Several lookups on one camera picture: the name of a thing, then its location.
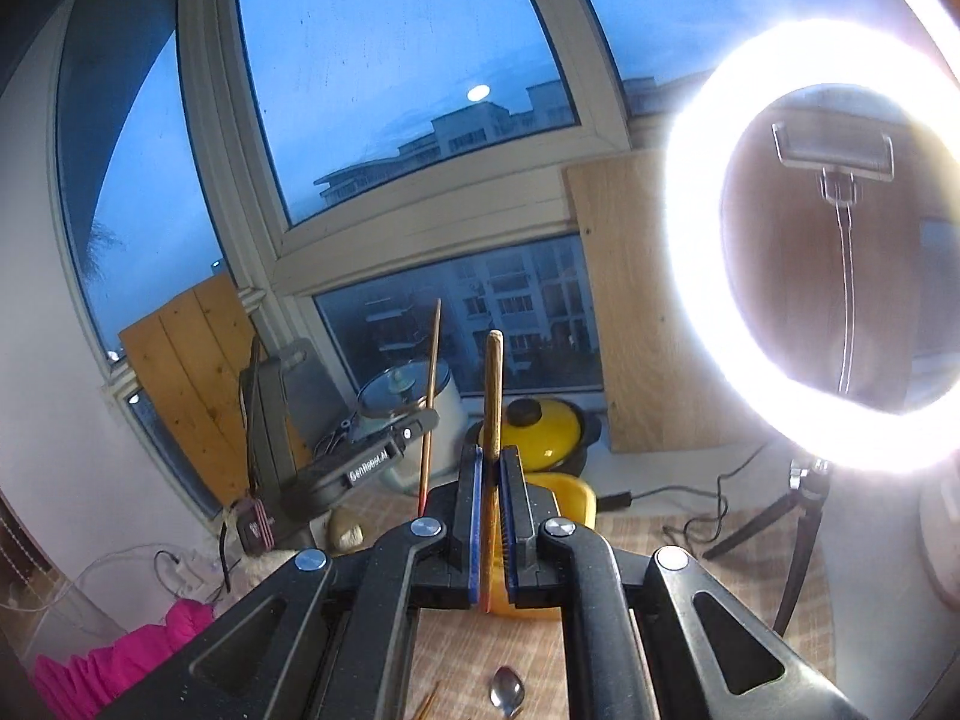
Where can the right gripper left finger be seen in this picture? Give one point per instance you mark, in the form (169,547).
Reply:
(465,529)

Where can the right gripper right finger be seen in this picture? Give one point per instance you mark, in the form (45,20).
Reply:
(518,529)

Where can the thick wooden chopstick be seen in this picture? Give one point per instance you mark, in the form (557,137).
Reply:
(491,446)

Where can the thin wooden chopstick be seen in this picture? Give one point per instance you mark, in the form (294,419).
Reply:
(426,453)

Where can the left hand in knit glove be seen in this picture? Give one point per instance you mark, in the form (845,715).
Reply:
(345,531)

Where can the yellow plastic utensil holder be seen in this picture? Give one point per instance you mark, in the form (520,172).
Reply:
(575,501)

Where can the grey cutting board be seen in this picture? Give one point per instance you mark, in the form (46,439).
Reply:
(299,404)

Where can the yellow lidded casserole pot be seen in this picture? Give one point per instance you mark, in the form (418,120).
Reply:
(552,435)

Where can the checkered table mat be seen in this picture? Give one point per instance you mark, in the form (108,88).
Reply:
(462,649)

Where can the metal spoon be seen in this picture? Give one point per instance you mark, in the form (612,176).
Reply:
(506,692)

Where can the white electric kettle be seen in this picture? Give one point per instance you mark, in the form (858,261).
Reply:
(397,392)

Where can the pine wood panel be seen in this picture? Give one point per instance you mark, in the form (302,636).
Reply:
(188,357)

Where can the wooden chopstick on mat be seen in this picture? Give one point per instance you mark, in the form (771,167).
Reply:
(426,704)

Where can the light wooden board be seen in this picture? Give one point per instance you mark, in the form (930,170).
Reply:
(663,393)

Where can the pink jacket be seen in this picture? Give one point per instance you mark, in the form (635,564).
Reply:
(87,684)

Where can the phone clamp holder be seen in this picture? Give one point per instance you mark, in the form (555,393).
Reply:
(842,157)

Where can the ring light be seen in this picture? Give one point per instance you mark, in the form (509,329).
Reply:
(788,57)

